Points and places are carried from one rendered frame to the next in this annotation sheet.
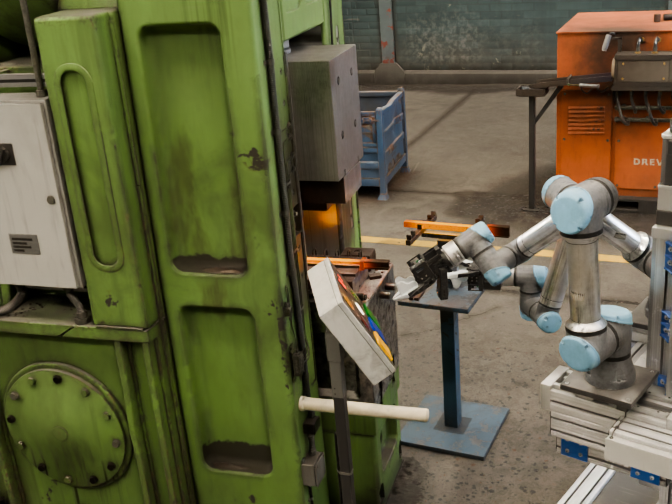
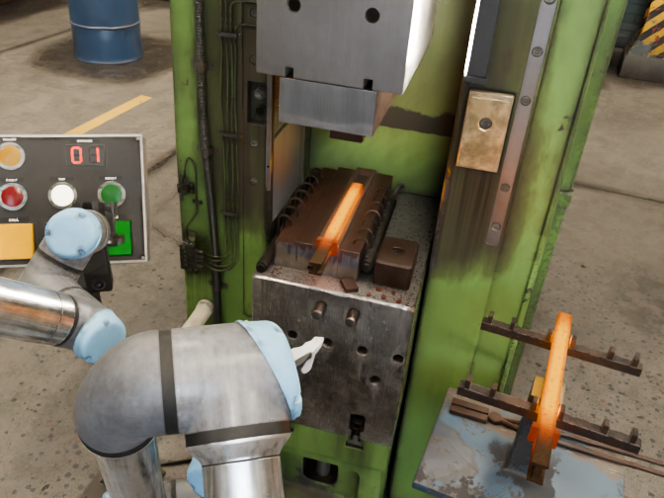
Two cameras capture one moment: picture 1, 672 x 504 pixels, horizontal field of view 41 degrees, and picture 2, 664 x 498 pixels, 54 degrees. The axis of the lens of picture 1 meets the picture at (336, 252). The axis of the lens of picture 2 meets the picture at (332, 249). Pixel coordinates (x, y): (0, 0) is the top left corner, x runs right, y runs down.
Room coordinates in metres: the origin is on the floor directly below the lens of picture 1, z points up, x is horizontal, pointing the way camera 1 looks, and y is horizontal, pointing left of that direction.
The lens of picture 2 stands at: (2.88, -1.33, 1.78)
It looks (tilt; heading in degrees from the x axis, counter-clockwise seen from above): 32 degrees down; 83
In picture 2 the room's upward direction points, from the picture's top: 5 degrees clockwise
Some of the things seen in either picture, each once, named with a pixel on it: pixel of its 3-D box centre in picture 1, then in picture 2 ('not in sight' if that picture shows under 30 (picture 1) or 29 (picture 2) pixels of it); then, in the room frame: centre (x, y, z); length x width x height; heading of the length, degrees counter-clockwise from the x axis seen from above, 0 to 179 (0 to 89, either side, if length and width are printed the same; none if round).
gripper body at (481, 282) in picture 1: (484, 276); not in sight; (2.87, -0.51, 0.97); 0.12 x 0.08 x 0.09; 71
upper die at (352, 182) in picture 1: (296, 180); (350, 77); (3.07, 0.12, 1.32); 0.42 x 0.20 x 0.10; 71
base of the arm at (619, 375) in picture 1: (610, 362); not in sight; (2.38, -0.80, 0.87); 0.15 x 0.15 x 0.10
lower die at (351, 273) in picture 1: (305, 273); (338, 214); (3.07, 0.12, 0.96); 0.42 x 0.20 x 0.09; 71
